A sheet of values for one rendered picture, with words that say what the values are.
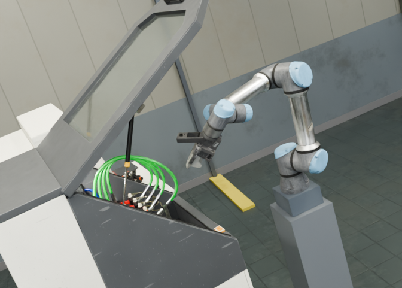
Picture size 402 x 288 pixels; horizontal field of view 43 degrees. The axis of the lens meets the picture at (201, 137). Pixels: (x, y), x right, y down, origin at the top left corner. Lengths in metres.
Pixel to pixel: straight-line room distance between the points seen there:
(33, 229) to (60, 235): 0.10
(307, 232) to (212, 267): 0.60
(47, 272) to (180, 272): 0.54
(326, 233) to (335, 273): 0.25
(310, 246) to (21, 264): 1.40
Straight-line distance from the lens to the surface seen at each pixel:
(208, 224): 2.41
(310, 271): 2.72
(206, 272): 2.23
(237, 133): 5.16
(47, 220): 1.92
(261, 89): 2.32
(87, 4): 4.67
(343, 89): 5.65
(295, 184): 2.55
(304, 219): 2.57
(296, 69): 2.28
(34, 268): 1.99
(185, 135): 2.08
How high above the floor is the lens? 2.11
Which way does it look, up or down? 19 degrees down
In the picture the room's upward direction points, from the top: 18 degrees counter-clockwise
